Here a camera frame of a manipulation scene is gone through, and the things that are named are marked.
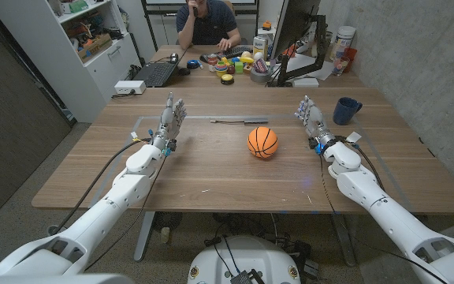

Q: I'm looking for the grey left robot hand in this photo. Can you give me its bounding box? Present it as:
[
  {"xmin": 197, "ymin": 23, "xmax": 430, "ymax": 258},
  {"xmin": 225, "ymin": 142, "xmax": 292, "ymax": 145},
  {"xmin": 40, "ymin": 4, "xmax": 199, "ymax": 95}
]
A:
[{"xmin": 151, "ymin": 92, "xmax": 188, "ymax": 150}]

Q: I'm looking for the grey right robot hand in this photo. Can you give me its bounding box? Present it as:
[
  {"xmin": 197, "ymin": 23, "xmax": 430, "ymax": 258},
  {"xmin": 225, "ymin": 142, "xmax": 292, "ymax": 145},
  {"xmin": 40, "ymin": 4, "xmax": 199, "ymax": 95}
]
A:
[{"xmin": 294, "ymin": 95, "xmax": 337, "ymax": 149}]

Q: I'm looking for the red cup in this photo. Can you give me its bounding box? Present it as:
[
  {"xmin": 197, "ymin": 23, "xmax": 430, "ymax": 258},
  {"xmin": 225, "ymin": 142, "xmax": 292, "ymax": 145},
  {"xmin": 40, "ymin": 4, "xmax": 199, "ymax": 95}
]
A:
[{"xmin": 343, "ymin": 47, "xmax": 358, "ymax": 72}]

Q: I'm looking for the dark blue mug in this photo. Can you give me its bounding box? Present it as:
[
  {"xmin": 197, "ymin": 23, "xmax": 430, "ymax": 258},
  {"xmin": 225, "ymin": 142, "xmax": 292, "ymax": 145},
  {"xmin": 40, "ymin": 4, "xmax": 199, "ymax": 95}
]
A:
[{"xmin": 332, "ymin": 96, "xmax": 363, "ymax": 126}]

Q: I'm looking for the white flat box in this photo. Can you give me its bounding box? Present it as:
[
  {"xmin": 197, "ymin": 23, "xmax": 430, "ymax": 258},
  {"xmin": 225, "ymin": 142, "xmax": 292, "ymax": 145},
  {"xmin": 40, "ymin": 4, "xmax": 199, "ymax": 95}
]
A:
[{"xmin": 292, "ymin": 77, "xmax": 320, "ymax": 88}]

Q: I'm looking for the black laptop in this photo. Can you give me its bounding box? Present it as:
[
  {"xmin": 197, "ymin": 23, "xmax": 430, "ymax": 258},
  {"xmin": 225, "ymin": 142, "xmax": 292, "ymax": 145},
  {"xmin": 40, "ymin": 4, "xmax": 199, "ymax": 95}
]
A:
[{"xmin": 132, "ymin": 47, "xmax": 188, "ymax": 88}]

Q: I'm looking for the white power box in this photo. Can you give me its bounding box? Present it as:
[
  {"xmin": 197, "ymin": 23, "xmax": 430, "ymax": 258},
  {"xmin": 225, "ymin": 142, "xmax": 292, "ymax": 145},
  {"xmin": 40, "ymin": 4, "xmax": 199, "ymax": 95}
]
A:
[{"xmin": 113, "ymin": 80, "xmax": 147, "ymax": 95}]

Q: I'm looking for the orange basketball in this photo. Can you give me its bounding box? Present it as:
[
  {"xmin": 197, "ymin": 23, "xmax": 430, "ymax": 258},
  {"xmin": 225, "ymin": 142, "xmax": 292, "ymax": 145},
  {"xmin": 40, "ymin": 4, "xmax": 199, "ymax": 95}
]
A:
[{"xmin": 247, "ymin": 125, "xmax": 280, "ymax": 159}]

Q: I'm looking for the grey tape roll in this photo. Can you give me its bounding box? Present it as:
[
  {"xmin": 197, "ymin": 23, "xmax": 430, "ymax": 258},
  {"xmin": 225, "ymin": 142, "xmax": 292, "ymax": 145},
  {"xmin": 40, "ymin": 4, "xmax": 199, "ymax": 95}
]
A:
[{"xmin": 249, "ymin": 65, "xmax": 272, "ymax": 84}]

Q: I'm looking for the stack of coloured rings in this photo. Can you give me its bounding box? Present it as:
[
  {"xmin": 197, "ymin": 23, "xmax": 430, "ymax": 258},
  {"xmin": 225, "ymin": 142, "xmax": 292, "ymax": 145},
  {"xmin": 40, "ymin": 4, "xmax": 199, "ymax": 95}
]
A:
[{"xmin": 214, "ymin": 59, "xmax": 229, "ymax": 77}]

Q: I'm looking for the white wipes canister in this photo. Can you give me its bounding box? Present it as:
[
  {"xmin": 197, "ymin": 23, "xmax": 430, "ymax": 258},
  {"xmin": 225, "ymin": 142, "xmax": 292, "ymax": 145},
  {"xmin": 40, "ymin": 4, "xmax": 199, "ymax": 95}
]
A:
[{"xmin": 331, "ymin": 25, "xmax": 357, "ymax": 76}]

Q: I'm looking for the white drink carton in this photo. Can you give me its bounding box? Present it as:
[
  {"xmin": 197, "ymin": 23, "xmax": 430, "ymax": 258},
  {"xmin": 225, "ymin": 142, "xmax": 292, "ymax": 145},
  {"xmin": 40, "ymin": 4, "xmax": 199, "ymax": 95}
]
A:
[{"xmin": 252, "ymin": 35, "xmax": 269, "ymax": 61}]

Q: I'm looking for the black keyboard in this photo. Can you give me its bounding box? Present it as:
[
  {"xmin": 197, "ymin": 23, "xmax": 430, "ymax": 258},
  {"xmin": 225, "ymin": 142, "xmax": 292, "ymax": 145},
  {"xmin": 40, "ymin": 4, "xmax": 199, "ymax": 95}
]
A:
[{"xmin": 218, "ymin": 44, "xmax": 254, "ymax": 60}]

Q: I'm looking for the black computer monitor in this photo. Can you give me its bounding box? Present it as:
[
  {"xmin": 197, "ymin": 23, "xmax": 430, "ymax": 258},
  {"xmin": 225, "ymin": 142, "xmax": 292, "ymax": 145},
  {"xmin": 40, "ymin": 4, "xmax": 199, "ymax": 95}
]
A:
[{"xmin": 270, "ymin": 0, "xmax": 322, "ymax": 60}]

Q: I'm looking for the cardboard box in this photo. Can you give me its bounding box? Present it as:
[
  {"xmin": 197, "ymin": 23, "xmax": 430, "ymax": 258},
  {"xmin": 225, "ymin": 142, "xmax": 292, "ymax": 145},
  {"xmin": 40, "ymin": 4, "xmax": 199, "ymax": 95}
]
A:
[{"xmin": 77, "ymin": 33, "xmax": 114, "ymax": 64}]

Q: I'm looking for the person in dark polo shirt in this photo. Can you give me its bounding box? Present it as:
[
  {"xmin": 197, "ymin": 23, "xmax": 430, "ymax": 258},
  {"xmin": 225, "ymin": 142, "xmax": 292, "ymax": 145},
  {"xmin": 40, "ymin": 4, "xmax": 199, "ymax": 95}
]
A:
[{"xmin": 175, "ymin": 0, "xmax": 243, "ymax": 51}]

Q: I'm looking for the grey table leg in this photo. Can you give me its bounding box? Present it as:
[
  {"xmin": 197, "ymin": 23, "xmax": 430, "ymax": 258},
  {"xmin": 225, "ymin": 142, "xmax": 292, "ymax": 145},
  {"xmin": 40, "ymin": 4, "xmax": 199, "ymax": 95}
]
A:
[
  {"xmin": 330, "ymin": 212, "xmax": 357, "ymax": 267},
  {"xmin": 133, "ymin": 211, "xmax": 156, "ymax": 263}
]

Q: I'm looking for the white shelf cabinet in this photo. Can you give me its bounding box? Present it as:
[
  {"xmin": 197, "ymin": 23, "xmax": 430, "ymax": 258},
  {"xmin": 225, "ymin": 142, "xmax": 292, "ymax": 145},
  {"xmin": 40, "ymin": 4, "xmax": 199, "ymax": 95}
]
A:
[{"xmin": 0, "ymin": 0, "xmax": 141, "ymax": 123}]

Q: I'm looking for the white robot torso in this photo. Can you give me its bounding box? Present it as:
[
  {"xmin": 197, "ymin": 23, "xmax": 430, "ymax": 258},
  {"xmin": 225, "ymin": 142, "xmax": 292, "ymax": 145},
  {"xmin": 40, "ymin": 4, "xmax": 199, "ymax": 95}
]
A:
[{"xmin": 187, "ymin": 235, "xmax": 302, "ymax": 284}]

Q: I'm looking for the grey usb adapter with cable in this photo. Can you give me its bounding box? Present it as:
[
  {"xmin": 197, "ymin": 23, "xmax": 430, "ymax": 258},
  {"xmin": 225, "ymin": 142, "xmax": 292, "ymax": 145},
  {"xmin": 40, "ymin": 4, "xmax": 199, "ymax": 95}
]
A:
[{"xmin": 210, "ymin": 117, "xmax": 270, "ymax": 126}]

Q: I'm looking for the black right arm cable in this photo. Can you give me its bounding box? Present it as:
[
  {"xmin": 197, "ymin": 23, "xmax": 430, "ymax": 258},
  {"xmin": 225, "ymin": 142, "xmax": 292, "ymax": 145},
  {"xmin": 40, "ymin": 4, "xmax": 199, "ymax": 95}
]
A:
[{"xmin": 343, "ymin": 136, "xmax": 386, "ymax": 192}]

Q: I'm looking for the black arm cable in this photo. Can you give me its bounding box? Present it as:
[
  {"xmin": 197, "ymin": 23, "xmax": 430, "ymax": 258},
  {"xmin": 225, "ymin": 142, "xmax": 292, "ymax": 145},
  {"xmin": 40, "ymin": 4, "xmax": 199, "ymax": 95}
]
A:
[
  {"xmin": 343, "ymin": 136, "xmax": 386, "ymax": 192},
  {"xmin": 47, "ymin": 137, "xmax": 151, "ymax": 237}
]

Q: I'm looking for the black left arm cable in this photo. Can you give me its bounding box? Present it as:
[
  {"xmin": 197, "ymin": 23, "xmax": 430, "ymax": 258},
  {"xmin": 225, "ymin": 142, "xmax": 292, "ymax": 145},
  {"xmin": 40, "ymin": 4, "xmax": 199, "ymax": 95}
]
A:
[{"xmin": 47, "ymin": 137, "xmax": 151, "ymax": 237}]

